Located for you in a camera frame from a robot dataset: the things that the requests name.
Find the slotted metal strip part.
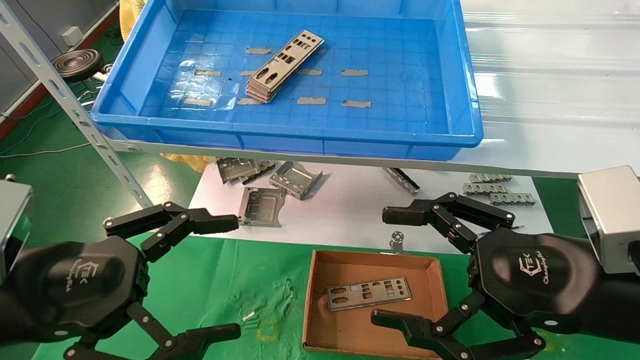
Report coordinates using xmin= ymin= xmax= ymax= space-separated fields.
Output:
xmin=462 ymin=183 xmax=511 ymax=196
xmin=469 ymin=173 xmax=512 ymax=184
xmin=489 ymin=192 xmax=537 ymax=207

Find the folded metal bracket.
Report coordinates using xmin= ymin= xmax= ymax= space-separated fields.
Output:
xmin=269 ymin=161 xmax=324 ymax=201
xmin=216 ymin=157 xmax=261 ymax=184
xmin=242 ymin=160 xmax=276 ymax=185

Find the white floor cable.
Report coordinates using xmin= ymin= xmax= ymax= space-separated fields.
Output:
xmin=0 ymin=142 xmax=92 ymax=159

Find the narrow metal strip part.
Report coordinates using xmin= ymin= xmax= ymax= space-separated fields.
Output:
xmin=382 ymin=167 xmax=421 ymax=196

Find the black round disc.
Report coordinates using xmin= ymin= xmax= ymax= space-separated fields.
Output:
xmin=51 ymin=48 xmax=104 ymax=84

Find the white board sheet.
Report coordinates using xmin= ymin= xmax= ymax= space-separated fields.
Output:
xmin=189 ymin=159 xmax=555 ymax=256

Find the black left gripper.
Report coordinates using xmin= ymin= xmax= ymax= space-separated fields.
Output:
xmin=15 ymin=201 xmax=242 ymax=360

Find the flat metal frame plate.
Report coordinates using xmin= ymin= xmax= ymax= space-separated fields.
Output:
xmin=237 ymin=187 xmax=287 ymax=228

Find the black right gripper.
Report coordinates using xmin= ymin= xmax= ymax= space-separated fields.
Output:
xmin=371 ymin=192 xmax=601 ymax=360

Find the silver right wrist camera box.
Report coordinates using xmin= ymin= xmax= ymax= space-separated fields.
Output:
xmin=577 ymin=165 xmax=640 ymax=275

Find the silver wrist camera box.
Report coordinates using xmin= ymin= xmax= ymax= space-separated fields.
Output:
xmin=577 ymin=165 xmax=640 ymax=275
xmin=0 ymin=179 xmax=34 ymax=282

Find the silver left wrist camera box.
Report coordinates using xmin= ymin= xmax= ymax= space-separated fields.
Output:
xmin=0 ymin=179 xmax=34 ymax=282

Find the brown cardboard box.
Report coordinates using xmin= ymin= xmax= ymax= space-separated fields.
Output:
xmin=302 ymin=249 xmax=451 ymax=360

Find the grey metal shelf beam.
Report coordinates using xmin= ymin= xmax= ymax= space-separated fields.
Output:
xmin=102 ymin=137 xmax=583 ymax=180

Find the green cloth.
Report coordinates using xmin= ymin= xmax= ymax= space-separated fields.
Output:
xmin=31 ymin=231 xmax=640 ymax=360

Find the blue plastic tray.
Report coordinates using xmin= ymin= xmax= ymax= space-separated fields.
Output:
xmin=91 ymin=0 xmax=485 ymax=161

